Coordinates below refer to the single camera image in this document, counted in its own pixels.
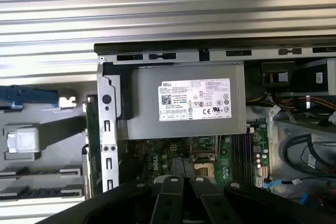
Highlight grey power supply unit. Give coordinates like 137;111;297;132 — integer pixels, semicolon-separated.
118;62;247;141

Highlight green Dell motherboard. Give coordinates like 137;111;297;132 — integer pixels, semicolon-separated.
123;123;272;189

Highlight black cable loop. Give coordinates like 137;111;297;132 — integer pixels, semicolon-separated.
278;133;336;180

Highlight hard disk in blue carrier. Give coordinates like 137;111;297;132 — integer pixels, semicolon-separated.
0;84;59;110

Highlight grey parts rack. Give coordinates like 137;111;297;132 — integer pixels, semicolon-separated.
0;87;92;205

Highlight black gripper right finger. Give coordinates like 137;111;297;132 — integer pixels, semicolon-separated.
185;157;336;224

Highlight CPU socket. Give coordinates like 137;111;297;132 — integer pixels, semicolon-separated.
195;161;216;180

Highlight metal socket cover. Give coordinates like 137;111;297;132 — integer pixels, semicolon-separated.
189;136;221;161

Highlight black PC case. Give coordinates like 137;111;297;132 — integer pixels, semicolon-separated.
93;34;336;209

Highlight black RAM slot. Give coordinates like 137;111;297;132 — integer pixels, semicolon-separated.
246;134;253;186
230;134;237;186
235;134;242;186
241;134;248;186

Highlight light blue flat cable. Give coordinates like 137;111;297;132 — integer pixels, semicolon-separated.
261;178;291;190

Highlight silver CPU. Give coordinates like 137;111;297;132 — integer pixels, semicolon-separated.
7;126;40;154

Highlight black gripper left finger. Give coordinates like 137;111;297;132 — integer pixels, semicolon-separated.
36;157;186;224

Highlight thin orange wire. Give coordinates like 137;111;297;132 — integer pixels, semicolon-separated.
298;95;336;111

